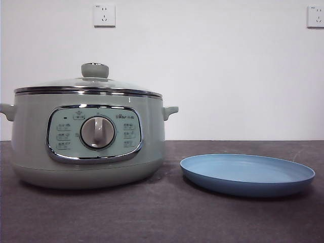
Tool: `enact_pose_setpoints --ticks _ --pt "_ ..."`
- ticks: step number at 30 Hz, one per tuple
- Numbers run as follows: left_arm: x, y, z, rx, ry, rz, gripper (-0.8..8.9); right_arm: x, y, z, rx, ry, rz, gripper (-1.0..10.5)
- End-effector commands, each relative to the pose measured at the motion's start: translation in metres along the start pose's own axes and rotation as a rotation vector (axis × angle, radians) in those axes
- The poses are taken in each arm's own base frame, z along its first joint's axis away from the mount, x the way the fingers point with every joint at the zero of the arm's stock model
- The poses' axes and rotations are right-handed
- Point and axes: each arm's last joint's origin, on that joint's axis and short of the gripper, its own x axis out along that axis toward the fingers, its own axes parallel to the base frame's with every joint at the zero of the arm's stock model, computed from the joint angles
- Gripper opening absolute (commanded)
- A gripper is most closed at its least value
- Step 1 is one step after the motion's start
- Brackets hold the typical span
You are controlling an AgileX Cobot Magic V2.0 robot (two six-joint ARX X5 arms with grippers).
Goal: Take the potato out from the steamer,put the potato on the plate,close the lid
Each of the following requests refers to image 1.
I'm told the glass lid with green knob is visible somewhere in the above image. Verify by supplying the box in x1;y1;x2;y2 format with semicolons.
14;62;163;98

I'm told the blue round plate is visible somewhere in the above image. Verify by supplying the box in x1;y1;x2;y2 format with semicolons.
180;153;316;198

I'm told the pale green electric steamer pot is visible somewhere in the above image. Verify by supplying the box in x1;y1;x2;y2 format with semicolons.
0;92;179;190

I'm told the white wall socket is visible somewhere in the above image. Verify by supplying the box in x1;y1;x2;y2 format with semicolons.
94;4;116;28
306;5;324;29

